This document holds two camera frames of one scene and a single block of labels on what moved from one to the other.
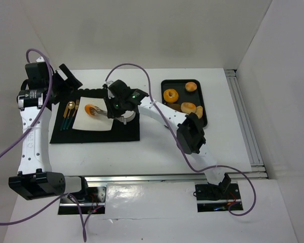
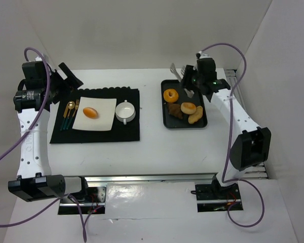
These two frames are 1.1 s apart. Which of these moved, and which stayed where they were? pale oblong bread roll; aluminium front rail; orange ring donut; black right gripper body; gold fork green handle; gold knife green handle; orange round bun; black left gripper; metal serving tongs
Moved: metal serving tongs; black right gripper body; orange round bun
Stayed: aluminium front rail; black left gripper; orange ring donut; gold knife green handle; gold fork green handle; pale oblong bread roll
